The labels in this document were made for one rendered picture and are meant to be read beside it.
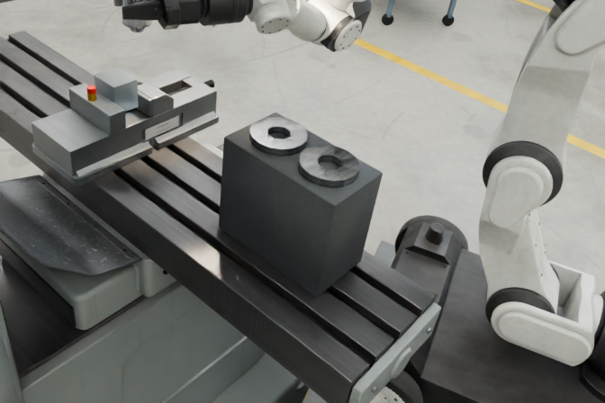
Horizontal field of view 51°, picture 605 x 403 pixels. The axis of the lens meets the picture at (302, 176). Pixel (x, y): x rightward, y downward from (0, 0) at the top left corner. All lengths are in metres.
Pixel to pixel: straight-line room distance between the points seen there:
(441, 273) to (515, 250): 0.30
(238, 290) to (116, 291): 0.28
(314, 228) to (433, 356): 0.63
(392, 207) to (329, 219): 1.85
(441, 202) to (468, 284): 1.23
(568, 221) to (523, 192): 1.81
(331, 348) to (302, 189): 0.23
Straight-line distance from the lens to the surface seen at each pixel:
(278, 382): 1.79
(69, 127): 1.21
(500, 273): 1.40
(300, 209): 0.91
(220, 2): 1.09
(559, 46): 1.10
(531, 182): 1.20
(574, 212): 3.09
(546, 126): 1.20
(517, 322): 1.41
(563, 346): 1.44
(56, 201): 1.26
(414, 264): 1.61
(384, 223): 2.63
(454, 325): 1.53
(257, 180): 0.95
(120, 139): 1.20
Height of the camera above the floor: 1.66
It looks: 37 degrees down
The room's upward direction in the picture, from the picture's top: 9 degrees clockwise
